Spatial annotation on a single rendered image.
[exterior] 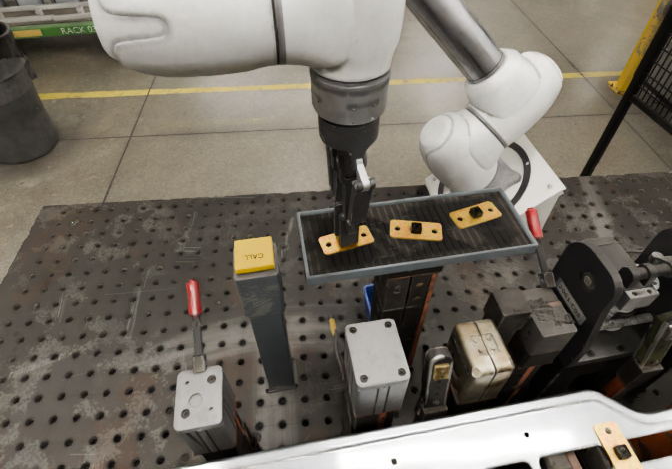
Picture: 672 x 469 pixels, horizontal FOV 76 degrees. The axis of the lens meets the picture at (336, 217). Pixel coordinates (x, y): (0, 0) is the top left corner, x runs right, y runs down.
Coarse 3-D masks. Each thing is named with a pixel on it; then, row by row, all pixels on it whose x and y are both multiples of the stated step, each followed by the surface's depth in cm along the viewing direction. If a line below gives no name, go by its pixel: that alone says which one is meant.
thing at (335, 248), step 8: (360, 232) 70; (368, 232) 70; (320, 240) 69; (328, 240) 69; (336, 240) 69; (360, 240) 69; (368, 240) 69; (328, 248) 68; (336, 248) 68; (344, 248) 68; (352, 248) 68
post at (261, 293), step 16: (256, 272) 67; (272, 272) 67; (240, 288) 68; (256, 288) 69; (272, 288) 69; (256, 304) 72; (272, 304) 73; (256, 320) 77; (272, 320) 78; (256, 336) 81; (272, 336) 82; (272, 352) 86; (288, 352) 88; (272, 368) 91; (288, 368) 93; (272, 384) 97; (288, 384) 98
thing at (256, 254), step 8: (240, 240) 69; (248, 240) 69; (256, 240) 69; (264, 240) 69; (240, 248) 68; (248, 248) 68; (256, 248) 68; (264, 248) 68; (272, 248) 68; (240, 256) 67; (248, 256) 67; (256, 256) 67; (264, 256) 67; (272, 256) 67; (240, 264) 66; (248, 264) 66; (256, 264) 66; (264, 264) 66; (272, 264) 66; (240, 272) 66
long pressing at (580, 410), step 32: (448, 416) 66; (480, 416) 66; (512, 416) 66; (544, 416) 66; (576, 416) 66; (608, 416) 66; (640, 416) 66; (288, 448) 63; (320, 448) 63; (352, 448) 63; (384, 448) 63; (416, 448) 63; (448, 448) 63; (480, 448) 63; (512, 448) 63; (544, 448) 63; (576, 448) 63
